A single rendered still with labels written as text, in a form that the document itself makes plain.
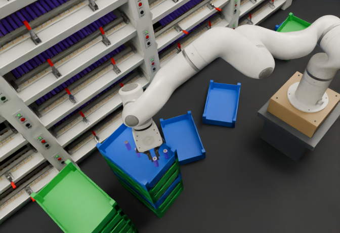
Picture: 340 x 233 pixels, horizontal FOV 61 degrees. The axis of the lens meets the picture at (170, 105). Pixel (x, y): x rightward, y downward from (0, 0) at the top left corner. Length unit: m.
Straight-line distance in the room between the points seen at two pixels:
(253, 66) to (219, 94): 1.03
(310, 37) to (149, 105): 0.64
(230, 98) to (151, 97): 1.10
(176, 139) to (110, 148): 0.55
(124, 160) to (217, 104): 0.85
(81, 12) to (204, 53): 0.58
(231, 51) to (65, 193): 0.90
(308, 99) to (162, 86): 0.78
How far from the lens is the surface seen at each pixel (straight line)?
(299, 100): 1.53
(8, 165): 1.66
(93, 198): 1.32
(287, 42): 1.13
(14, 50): 1.26
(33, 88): 1.37
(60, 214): 1.35
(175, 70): 0.96
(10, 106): 1.35
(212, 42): 0.94
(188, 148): 1.78
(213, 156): 1.76
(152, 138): 1.12
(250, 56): 0.99
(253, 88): 2.06
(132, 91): 1.01
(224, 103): 1.96
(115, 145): 1.40
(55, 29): 1.27
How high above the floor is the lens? 1.58
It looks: 53 degrees down
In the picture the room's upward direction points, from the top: 10 degrees counter-clockwise
